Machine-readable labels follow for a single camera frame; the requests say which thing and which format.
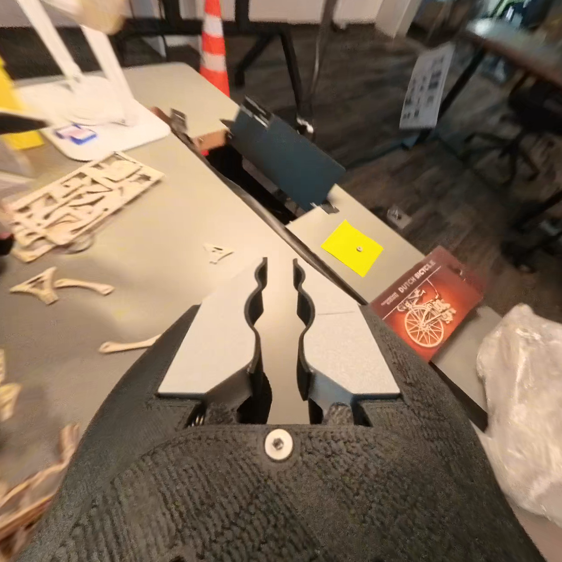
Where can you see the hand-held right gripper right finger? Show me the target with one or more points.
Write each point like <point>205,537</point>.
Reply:
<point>347,351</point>

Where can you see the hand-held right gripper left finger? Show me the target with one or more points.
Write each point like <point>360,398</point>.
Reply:
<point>215,347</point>

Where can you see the clear plastic bag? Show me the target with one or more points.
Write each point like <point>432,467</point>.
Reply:
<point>522,404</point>

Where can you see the thin plywood parts sheet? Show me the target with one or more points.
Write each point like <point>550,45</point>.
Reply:
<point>88,193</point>

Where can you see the curved wooden strip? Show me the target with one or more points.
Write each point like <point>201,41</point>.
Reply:
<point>85,286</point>
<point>127,345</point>

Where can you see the brown product box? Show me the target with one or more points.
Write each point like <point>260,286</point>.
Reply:
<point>426,303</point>

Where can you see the triangular wooden piece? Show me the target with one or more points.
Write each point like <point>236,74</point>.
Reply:
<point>217,252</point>
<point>37,285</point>

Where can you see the flat yellow paper note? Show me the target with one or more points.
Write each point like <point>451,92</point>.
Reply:
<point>351,248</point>

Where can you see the black equipment box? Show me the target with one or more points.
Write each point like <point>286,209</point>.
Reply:
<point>285,158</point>

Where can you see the black tape scrap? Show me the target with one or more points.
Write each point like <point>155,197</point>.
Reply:
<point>178,119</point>

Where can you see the blue-edged card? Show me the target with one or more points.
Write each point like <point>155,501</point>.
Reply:
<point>75,133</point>

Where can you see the wooden book stand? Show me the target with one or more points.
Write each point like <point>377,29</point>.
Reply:
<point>109,114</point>

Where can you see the printed paper sheet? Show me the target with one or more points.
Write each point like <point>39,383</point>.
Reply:
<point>428,88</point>

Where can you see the orange traffic cone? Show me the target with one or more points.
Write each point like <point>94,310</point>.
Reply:
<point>214,48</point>

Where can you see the yellow plastic bin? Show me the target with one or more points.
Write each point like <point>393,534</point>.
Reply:
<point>17,101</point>

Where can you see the dark long desk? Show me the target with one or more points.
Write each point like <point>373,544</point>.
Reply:
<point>518,48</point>

